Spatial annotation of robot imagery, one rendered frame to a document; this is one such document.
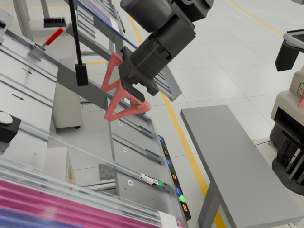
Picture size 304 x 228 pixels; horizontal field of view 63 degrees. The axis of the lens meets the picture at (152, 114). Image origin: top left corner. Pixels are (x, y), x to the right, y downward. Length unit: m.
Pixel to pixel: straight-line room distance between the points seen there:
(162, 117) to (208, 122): 0.97
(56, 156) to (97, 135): 0.97
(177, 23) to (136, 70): 0.10
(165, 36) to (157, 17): 0.04
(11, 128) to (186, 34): 0.31
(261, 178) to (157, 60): 0.71
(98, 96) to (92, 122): 1.22
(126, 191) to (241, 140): 0.66
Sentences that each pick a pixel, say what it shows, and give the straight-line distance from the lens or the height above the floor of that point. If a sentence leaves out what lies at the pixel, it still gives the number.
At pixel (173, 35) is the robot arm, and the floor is 1.19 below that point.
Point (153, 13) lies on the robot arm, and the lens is 0.39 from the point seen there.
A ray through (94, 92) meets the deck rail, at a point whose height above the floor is 0.87.
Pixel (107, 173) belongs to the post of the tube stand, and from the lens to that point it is 1.68.
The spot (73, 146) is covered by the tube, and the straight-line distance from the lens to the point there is 0.56.
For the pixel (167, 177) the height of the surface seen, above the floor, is 0.73.
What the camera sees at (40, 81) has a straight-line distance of 0.68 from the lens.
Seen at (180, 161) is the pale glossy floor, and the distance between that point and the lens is 1.78.
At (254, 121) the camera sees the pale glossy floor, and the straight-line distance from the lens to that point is 2.28.
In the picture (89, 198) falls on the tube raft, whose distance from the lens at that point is 0.50.
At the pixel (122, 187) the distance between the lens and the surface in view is 0.60.
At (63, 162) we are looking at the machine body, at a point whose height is 0.62.
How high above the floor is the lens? 1.34
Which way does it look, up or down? 39 degrees down
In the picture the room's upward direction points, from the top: 4 degrees clockwise
